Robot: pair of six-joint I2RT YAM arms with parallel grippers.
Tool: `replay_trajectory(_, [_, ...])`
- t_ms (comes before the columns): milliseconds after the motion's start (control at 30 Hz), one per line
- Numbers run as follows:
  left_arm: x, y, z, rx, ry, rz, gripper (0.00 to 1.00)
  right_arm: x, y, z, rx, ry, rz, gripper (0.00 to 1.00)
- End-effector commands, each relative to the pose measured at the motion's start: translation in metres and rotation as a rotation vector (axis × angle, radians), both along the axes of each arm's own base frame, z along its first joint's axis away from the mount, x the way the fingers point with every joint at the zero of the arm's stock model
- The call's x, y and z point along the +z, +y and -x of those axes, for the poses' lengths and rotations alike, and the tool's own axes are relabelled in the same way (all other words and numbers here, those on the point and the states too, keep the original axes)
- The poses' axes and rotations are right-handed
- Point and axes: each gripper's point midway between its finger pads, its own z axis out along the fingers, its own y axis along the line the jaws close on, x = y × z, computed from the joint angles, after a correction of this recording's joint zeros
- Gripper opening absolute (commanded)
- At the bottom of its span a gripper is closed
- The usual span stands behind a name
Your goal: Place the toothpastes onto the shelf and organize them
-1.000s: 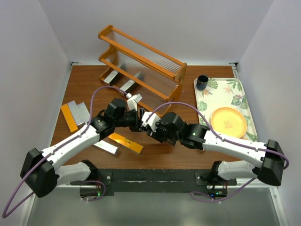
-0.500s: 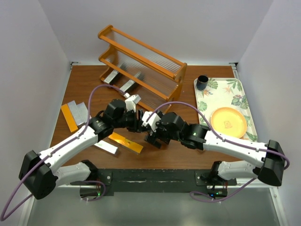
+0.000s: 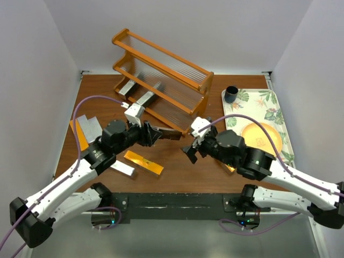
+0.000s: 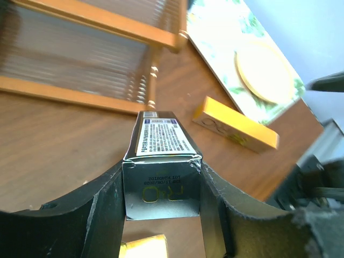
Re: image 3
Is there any chrome silver toothpaste box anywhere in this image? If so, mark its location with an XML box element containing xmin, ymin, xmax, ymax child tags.
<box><xmin>159</xmin><ymin>128</ymin><xmax>182</xmax><ymax>140</ymax></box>

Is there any black toothpaste box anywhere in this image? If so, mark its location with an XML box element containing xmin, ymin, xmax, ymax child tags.
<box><xmin>136</xmin><ymin>91</ymin><xmax>159</xmax><ymax>108</ymax></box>

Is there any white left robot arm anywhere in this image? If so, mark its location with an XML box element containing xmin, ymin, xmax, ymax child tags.
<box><xmin>9</xmin><ymin>120</ymin><xmax>163</xmax><ymax>248</ymax></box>

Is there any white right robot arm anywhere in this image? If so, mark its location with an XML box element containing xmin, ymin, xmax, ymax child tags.
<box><xmin>182</xmin><ymin>126</ymin><xmax>343</xmax><ymax>229</ymax></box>

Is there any orange wooden three-tier shelf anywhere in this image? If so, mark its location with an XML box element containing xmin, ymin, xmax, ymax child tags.
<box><xmin>112</xmin><ymin>28</ymin><xmax>214</xmax><ymax>134</ymax></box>

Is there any orange toothpaste box right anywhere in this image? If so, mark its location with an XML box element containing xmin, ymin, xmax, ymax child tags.
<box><xmin>219</xmin><ymin>162</ymin><xmax>237</xmax><ymax>175</ymax></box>

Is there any orange toothpaste box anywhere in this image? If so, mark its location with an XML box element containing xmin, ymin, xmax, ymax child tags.
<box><xmin>75</xmin><ymin>120</ymin><xmax>89</xmax><ymax>151</ymax></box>
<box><xmin>219</xmin><ymin>162</ymin><xmax>237</xmax><ymax>175</ymax></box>
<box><xmin>124</xmin><ymin>150</ymin><xmax>164</xmax><ymax>176</ymax></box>

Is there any yellow round plate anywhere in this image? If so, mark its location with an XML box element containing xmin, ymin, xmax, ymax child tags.
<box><xmin>241</xmin><ymin>123</ymin><xmax>283</xmax><ymax>156</ymax></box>

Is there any orange toothpaste box centre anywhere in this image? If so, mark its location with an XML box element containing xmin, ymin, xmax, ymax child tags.
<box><xmin>124</xmin><ymin>150</ymin><xmax>164</xmax><ymax>176</ymax></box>

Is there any orange toothpaste box far left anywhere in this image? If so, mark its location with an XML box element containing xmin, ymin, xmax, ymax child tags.
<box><xmin>75</xmin><ymin>120</ymin><xmax>89</xmax><ymax>151</ymax></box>

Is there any grey toothpaste box far left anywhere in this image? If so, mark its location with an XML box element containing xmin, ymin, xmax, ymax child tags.
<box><xmin>77</xmin><ymin>115</ymin><xmax>96</xmax><ymax>144</ymax></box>

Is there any floral patterned serving tray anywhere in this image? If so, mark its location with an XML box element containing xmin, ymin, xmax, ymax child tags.
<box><xmin>221</xmin><ymin>89</ymin><xmax>295</xmax><ymax>166</ymax></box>

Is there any dark blue cup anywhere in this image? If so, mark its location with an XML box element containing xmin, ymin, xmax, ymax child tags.
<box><xmin>224</xmin><ymin>85</ymin><xmax>239</xmax><ymax>103</ymax></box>

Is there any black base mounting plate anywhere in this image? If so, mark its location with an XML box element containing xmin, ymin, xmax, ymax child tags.
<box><xmin>80</xmin><ymin>192</ymin><xmax>272</xmax><ymax>225</ymax></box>

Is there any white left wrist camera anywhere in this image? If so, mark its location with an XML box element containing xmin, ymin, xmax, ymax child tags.
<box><xmin>124</xmin><ymin>103</ymin><xmax>145</xmax><ymax>127</ymax></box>

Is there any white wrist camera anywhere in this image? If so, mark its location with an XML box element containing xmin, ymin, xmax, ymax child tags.
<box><xmin>191</xmin><ymin>117</ymin><xmax>211</xmax><ymax>139</ymax></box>
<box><xmin>124</xmin><ymin>103</ymin><xmax>145</xmax><ymax>127</ymax></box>

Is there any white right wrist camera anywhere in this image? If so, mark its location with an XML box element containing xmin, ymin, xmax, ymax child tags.
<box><xmin>191</xmin><ymin>117</ymin><xmax>211</xmax><ymax>139</ymax></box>

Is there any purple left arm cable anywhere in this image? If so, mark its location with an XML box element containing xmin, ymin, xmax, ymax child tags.
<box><xmin>0</xmin><ymin>95</ymin><xmax>126</xmax><ymax>258</ymax></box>

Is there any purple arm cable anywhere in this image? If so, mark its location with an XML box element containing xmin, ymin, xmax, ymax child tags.
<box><xmin>197</xmin><ymin>114</ymin><xmax>344</xmax><ymax>236</ymax></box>
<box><xmin>0</xmin><ymin>95</ymin><xmax>126</xmax><ymax>258</ymax></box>

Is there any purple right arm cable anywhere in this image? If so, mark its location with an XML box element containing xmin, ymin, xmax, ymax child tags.
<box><xmin>197</xmin><ymin>114</ymin><xmax>344</xmax><ymax>236</ymax></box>

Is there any aluminium frame rail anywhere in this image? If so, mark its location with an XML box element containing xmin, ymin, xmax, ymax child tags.
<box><xmin>307</xmin><ymin>217</ymin><xmax>321</xmax><ymax>257</ymax></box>

